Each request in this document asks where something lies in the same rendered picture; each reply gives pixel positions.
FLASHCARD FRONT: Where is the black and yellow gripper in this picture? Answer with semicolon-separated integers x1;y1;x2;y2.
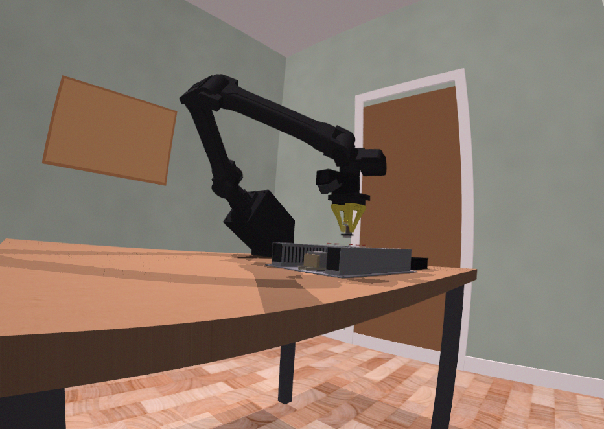
328;175;370;232

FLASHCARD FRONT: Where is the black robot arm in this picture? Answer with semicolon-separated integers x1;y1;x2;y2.
180;74;387;219

